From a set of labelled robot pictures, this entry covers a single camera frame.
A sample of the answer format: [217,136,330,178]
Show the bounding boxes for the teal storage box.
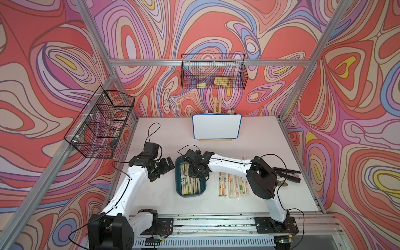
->
[175,156,207,198]

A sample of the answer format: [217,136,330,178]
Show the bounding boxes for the red green chopstick pack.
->
[228,174,235,198]

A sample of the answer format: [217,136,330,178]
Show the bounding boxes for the red print chopstick pack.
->
[244,180,250,196]

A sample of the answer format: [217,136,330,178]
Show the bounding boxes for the green label chopstick pack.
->
[237,177,243,196]

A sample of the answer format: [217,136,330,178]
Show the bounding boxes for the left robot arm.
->
[87,142,175,250]

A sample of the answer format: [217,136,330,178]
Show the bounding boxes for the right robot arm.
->
[184,150,290,225]

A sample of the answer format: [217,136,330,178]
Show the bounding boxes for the wooden easel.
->
[205,96,223,114]

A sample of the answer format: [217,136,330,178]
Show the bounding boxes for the yellow note small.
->
[196,83,207,89]

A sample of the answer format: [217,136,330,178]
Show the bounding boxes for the black stapler tool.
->
[273,167,302,183]

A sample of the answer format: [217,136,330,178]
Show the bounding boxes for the yellow note large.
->
[214,77,229,86]

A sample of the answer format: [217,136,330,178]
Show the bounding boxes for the white board blue frame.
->
[192,114,242,140]

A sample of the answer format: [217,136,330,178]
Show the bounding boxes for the black wire basket left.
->
[64,86,135,159]

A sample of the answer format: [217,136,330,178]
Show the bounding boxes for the black wire basket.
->
[181,52,249,90]
[64,86,135,159]

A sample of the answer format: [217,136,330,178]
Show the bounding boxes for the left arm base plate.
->
[141,218,174,236]

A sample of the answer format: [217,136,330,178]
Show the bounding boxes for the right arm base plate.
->
[254,217,299,235]

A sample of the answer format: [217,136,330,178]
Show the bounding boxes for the black wire basket back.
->
[181,52,249,90]

